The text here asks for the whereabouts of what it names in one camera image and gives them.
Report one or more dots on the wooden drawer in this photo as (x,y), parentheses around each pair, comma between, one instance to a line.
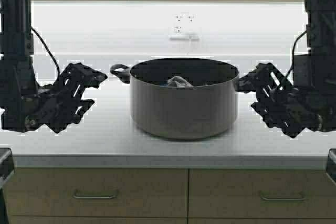
(48,192)
(243,193)

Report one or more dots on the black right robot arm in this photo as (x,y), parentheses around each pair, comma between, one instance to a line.
(308,101)

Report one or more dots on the right drawer metal handle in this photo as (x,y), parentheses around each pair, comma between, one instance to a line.
(283,198)

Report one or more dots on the grey cloth inside pot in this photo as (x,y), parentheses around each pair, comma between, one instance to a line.
(178,82)

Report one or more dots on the white wall outlet plate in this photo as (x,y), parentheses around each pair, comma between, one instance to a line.
(185,28)

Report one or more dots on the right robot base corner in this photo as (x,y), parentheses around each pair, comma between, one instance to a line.
(330,166)

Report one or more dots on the grey pot with black handles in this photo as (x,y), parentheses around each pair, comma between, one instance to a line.
(207,109)

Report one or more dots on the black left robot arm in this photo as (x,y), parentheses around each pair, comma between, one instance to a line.
(17,49)

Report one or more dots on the left wooden drawer front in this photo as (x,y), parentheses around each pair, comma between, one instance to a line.
(48,192)

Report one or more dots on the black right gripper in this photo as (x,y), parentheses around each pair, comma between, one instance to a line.
(283,109)

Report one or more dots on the drawer metal handle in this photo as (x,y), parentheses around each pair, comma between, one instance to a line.
(283,198)
(78,195)

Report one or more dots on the left drawer metal handle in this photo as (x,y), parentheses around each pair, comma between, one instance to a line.
(78,195)

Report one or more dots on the right wooden drawer front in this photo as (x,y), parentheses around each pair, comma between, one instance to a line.
(243,193)

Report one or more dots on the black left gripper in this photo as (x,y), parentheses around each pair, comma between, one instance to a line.
(57,105)

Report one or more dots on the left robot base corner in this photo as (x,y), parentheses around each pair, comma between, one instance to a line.
(7,165)

